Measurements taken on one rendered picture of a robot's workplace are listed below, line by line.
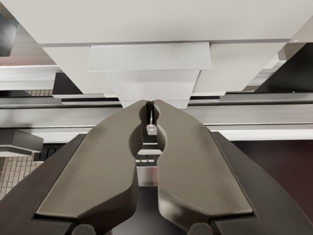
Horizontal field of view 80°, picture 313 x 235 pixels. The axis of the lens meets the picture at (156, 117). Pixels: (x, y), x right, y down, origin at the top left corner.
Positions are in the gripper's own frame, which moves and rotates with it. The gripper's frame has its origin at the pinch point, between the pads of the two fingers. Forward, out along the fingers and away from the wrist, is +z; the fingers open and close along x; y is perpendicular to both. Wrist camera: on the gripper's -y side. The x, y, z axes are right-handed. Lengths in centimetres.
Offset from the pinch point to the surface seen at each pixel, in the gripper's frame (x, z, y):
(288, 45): 115, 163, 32
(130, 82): -2.2, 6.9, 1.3
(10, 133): -31.5, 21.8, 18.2
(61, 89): -10.8, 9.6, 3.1
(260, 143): 39, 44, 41
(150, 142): -1.3, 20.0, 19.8
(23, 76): -16.2, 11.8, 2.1
